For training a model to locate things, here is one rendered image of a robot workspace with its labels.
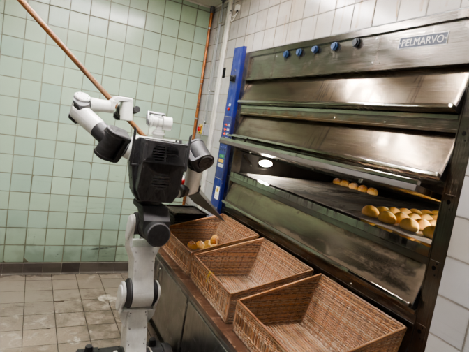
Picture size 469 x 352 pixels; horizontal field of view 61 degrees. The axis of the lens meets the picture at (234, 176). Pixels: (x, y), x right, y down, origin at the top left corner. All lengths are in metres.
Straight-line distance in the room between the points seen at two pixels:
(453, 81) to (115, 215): 3.00
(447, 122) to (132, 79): 2.74
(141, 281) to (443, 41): 1.71
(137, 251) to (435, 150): 1.42
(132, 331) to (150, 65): 2.41
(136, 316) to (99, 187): 1.85
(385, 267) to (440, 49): 0.93
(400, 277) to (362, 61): 1.05
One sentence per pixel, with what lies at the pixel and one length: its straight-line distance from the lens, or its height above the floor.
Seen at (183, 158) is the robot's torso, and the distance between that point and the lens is 1.86.
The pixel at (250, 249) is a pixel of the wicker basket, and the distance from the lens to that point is 2.61.
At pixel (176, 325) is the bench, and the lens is 2.59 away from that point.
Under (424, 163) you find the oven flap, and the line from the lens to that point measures 1.78.
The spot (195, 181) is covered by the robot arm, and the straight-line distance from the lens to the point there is 2.14.
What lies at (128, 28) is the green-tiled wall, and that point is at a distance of 3.82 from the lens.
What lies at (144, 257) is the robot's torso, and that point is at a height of 0.81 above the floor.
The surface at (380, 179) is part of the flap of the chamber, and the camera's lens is 1.73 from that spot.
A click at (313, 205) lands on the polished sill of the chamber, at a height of 1.16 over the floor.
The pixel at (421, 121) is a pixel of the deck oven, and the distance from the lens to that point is 1.84.
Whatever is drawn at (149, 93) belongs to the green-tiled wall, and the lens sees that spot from 3.81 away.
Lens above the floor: 1.51
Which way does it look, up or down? 7 degrees down
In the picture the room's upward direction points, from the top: 9 degrees clockwise
